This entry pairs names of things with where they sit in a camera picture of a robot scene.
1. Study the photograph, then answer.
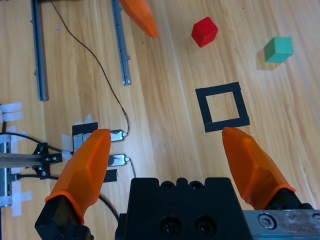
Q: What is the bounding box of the black metal bracket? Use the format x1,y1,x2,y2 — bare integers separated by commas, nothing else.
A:
31,141,63,178

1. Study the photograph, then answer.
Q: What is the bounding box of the green wooden cube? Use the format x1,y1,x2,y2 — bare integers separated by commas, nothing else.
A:
263,36,294,64

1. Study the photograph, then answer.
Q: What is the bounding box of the silver slotted metal profile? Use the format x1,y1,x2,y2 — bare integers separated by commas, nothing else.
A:
0,141,14,208

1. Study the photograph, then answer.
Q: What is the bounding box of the red wooden cube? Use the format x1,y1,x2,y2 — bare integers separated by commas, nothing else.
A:
191,16,219,48

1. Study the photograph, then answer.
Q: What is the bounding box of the long thin dark wire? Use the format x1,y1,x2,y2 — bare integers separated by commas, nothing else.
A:
49,0,131,138

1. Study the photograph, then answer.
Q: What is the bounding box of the short thin dark wire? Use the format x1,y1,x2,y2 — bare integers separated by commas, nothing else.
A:
126,157,137,179

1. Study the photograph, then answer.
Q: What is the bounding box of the silver aluminium bar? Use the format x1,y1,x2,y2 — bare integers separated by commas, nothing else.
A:
0,152,63,169

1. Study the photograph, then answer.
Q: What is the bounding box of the small black tape patch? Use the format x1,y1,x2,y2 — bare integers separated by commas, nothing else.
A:
102,168,119,184

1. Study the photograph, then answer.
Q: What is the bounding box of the large black tape patch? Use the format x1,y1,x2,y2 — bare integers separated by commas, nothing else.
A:
71,121,99,154

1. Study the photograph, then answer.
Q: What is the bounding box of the white tape strip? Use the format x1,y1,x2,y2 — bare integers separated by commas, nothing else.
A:
0,101,24,113
77,113,94,126
61,133,76,161
0,111,25,124

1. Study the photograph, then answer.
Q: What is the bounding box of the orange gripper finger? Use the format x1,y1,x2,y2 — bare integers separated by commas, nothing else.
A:
221,126,314,211
34,128,112,240
118,0,159,39

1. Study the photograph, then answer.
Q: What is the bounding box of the black tape square outline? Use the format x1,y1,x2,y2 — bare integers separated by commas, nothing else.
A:
194,81,251,133

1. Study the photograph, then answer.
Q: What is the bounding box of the white tape cross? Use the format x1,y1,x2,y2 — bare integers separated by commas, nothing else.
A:
11,190,33,218

